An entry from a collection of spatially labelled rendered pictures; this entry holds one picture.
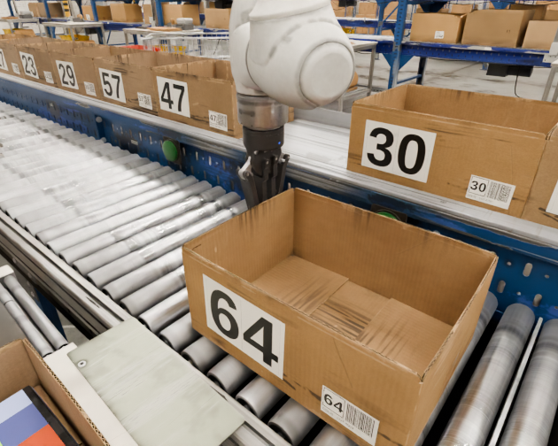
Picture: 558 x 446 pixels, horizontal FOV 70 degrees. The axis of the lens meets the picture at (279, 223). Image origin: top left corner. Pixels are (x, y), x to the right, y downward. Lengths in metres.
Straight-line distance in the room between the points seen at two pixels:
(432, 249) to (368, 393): 0.29
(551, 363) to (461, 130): 0.43
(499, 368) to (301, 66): 0.54
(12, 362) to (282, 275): 0.47
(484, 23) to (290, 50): 4.84
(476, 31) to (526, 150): 4.49
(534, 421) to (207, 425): 0.45
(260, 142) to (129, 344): 0.41
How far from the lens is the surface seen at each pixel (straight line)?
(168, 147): 1.38
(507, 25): 5.21
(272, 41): 0.51
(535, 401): 0.73
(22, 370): 0.70
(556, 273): 0.89
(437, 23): 5.44
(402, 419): 0.51
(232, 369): 0.67
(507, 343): 0.80
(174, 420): 0.62
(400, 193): 0.89
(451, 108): 1.18
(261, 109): 0.68
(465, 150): 0.87
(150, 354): 0.71
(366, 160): 0.97
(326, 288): 0.79
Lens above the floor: 1.25
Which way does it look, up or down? 29 degrees down
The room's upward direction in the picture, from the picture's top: straight up
